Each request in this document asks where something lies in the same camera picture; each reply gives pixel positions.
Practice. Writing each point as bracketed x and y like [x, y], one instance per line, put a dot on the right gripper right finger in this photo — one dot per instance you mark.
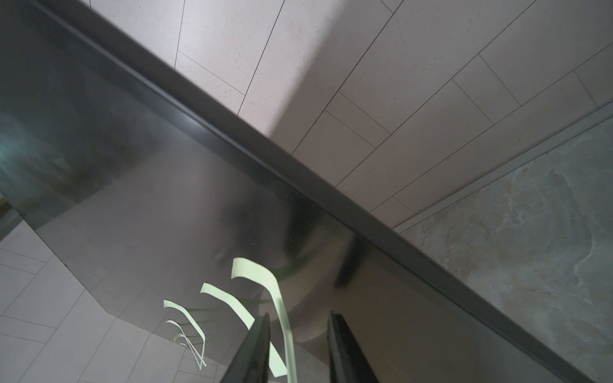
[347, 362]

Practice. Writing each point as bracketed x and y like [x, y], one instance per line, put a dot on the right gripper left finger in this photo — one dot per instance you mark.
[251, 362]

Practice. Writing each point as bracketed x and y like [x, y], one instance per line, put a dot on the black flat monitor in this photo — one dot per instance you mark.
[148, 188]

